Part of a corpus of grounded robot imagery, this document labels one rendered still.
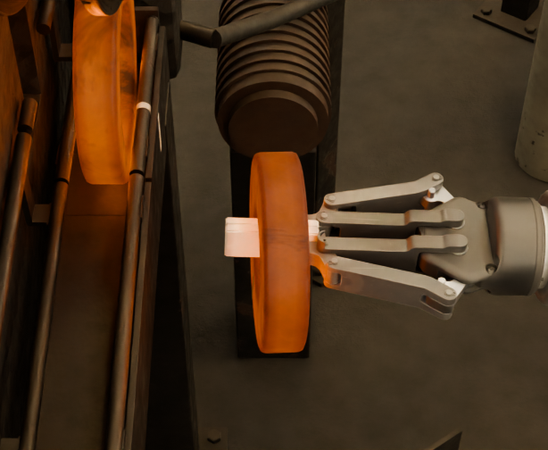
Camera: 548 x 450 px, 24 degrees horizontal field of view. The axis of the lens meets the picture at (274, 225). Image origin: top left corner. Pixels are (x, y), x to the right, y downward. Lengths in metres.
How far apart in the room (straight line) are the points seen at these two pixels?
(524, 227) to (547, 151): 1.04
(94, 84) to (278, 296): 0.22
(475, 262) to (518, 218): 0.05
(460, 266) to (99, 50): 0.31
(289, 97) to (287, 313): 0.50
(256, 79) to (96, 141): 0.42
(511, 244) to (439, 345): 0.87
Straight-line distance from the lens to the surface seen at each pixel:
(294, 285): 0.92
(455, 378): 1.80
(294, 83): 1.40
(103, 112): 1.00
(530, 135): 2.01
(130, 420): 0.93
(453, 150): 2.08
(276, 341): 0.96
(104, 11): 0.82
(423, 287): 0.95
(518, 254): 0.97
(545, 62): 1.91
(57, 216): 1.04
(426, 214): 0.99
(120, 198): 1.10
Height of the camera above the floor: 1.47
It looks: 49 degrees down
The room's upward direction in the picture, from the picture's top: straight up
